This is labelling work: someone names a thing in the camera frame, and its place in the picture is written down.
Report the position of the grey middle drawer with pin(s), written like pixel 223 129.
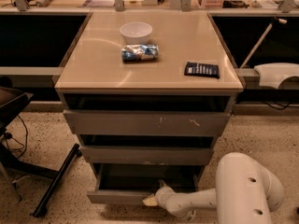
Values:
pixel 147 155

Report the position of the grey drawer cabinet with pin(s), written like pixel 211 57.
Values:
pixel 96 78

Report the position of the blue white snack bag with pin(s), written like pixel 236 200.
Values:
pixel 133 53

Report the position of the grey top drawer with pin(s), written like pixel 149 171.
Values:
pixel 146 123

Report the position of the black cart stand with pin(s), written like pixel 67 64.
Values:
pixel 12 103

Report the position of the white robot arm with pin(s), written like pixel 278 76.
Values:
pixel 245 193

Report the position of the grey bottom drawer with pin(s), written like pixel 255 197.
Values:
pixel 131 183

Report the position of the grey drawer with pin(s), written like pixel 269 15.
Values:
pixel 147 155
pixel 131 183
pixel 146 123

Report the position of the white dustpan with handle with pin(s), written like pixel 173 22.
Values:
pixel 272 75

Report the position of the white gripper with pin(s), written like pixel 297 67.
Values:
pixel 163 195

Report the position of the white bowl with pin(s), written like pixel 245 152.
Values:
pixel 136 33

